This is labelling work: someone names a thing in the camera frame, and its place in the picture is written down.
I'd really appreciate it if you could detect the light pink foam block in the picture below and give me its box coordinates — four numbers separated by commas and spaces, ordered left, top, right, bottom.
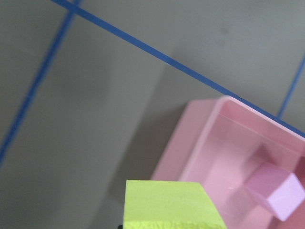
245, 163, 305, 221

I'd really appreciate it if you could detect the pink plastic bin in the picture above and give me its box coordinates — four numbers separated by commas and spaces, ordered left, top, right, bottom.
151, 96, 305, 229

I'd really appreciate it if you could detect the yellow foam block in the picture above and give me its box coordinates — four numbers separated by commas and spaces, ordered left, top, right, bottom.
122, 180, 226, 229

